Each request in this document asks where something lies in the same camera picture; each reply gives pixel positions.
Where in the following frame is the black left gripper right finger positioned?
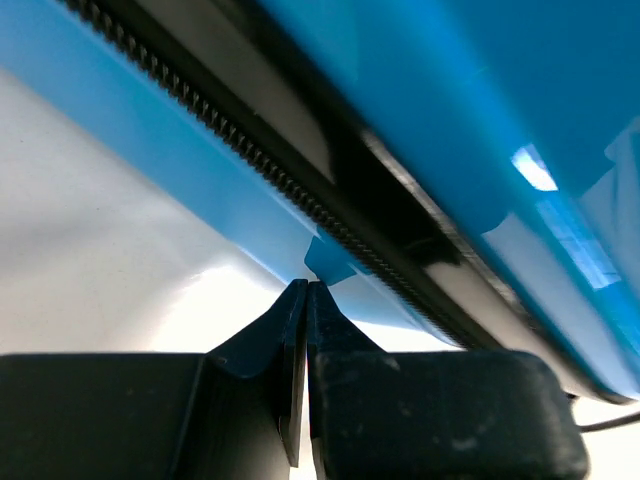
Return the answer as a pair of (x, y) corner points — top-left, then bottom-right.
(306, 282), (400, 479)

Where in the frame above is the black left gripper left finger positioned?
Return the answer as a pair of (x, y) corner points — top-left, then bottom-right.
(206, 280), (308, 468)

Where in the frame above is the blue hard-shell suitcase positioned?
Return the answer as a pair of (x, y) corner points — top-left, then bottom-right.
(1, 1), (639, 403)

